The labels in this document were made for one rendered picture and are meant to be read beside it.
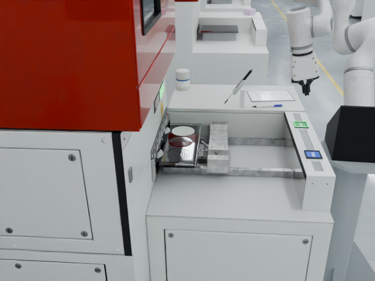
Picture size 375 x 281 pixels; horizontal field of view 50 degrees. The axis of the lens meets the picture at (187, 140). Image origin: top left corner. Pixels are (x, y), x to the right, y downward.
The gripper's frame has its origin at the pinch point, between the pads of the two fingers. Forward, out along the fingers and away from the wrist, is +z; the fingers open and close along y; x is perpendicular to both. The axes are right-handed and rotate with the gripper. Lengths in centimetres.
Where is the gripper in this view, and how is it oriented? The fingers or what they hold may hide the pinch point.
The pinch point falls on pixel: (306, 90)
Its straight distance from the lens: 168.0
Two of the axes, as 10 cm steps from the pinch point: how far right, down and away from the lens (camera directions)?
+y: 9.7, -1.6, -1.7
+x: 0.8, -4.5, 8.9
